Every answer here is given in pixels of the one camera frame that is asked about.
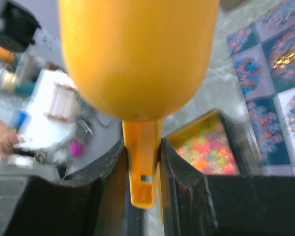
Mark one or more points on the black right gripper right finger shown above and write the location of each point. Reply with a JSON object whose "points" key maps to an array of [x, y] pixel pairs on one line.
{"points": [[195, 204]]}

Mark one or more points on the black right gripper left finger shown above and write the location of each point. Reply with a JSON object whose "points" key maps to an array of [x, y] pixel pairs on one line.
{"points": [[89, 202]]}

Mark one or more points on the yellow plastic scoop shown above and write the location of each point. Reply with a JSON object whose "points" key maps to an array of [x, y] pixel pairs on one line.
{"points": [[138, 61]]}

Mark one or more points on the square tin of translucent candies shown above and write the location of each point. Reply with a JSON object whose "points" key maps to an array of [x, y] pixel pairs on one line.
{"points": [[215, 145]]}

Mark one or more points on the person's hand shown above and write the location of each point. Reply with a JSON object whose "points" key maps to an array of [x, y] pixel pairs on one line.
{"points": [[8, 138]]}

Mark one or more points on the striped tape rolls stack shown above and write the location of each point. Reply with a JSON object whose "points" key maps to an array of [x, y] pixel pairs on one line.
{"points": [[8, 81]]}

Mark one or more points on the orange tape roll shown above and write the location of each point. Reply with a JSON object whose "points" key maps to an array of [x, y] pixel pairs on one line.
{"points": [[6, 55]]}

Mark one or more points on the patterned placemat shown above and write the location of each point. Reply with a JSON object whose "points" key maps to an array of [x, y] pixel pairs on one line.
{"points": [[269, 93]]}

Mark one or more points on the gold fork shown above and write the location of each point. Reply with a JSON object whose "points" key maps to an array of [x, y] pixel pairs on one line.
{"points": [[284, 59]]}

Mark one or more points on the white teleoperation handle device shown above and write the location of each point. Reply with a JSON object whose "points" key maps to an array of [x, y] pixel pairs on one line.
{"points": [[57, 129]]}

